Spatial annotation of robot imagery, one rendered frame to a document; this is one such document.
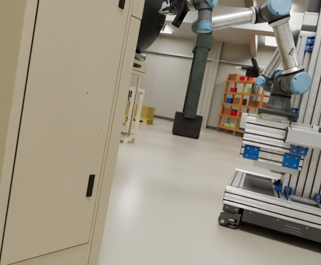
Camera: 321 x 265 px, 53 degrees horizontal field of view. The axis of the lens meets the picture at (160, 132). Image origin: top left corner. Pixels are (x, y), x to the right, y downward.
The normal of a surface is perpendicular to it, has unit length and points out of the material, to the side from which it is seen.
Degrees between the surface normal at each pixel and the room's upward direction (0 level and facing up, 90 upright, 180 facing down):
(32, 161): 90
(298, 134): 90
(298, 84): 96
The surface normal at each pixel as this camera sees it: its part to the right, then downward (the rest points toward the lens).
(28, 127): 0.76, 0.20
